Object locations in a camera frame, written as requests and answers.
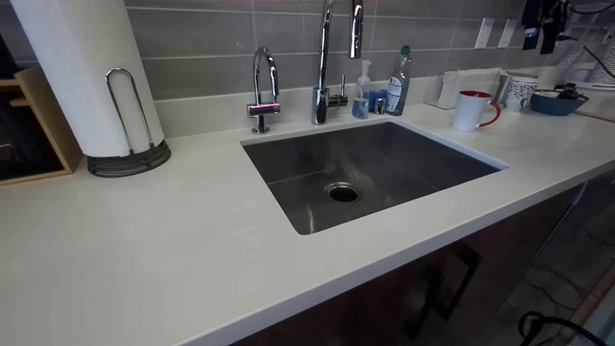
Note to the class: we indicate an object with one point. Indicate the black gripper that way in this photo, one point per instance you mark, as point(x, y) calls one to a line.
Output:
point(545, 11)

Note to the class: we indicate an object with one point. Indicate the tall chrome kitchen faucet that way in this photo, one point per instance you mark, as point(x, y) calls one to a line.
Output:
point(322, 78)

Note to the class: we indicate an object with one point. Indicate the small chrome tap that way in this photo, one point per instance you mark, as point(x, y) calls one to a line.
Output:
point(263, 107)

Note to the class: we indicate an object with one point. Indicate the patterned white bowl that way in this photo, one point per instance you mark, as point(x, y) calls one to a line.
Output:
point(518, 94)

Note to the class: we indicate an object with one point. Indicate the blue bowl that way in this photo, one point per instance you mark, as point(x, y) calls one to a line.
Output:
point(557, 105)

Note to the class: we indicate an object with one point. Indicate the clear acrylic box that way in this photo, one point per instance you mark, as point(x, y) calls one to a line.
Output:
point(464, 88)

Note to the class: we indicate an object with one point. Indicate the green-capped dish soap bottle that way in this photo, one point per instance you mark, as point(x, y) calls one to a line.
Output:
point(399, 88)

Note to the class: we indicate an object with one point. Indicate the blue sponge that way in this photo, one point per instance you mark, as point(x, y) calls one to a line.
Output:
point(378, 103)

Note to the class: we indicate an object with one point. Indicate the clear pump soap dispenser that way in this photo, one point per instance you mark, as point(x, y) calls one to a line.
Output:
point(362, 97)

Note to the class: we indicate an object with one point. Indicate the stainless steel sink basin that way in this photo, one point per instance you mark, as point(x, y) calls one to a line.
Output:
point(397, 167)

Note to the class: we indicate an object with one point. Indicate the round sink drain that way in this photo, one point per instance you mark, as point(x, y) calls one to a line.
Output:
point(343, 193)

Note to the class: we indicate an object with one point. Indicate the brown cabinet front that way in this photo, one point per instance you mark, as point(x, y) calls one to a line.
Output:
point(416, 301)

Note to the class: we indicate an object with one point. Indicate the light wooden box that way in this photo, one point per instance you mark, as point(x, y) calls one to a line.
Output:
point(45, 128)

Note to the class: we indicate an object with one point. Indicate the white wall outlet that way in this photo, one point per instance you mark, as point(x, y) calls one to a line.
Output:
point(509, 34)
point(485, 34)

